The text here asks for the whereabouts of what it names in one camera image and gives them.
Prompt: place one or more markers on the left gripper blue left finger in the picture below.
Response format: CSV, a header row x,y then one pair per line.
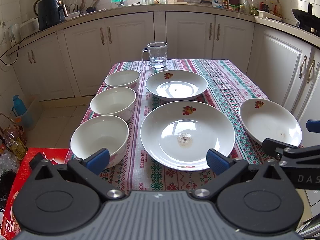
x,y
98,161

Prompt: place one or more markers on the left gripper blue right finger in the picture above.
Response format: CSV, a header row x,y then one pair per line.
x,y
217,162

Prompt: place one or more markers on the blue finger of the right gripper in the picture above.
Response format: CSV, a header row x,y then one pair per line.
x,y
313,126
275,148

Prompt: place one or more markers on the white bowl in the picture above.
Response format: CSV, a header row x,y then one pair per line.
x,y
124,78
106,131
117,101

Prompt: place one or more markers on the large fruit plate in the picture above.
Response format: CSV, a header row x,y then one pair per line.
x,y
179,134

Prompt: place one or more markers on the oil bottle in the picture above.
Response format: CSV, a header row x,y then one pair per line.
x,y
14,143

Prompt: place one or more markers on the blue thermos jug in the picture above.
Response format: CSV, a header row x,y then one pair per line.
x,y
19,107

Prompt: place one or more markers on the black wok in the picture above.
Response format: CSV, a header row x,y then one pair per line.
x,y
306,20

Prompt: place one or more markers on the red cardboard box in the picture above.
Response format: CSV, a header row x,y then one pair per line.
x,y
9,227

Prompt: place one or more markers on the glass mug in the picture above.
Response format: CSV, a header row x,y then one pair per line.
x,y
157,52

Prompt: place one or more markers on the black air fryer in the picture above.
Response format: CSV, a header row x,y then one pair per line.
x,y
49,13

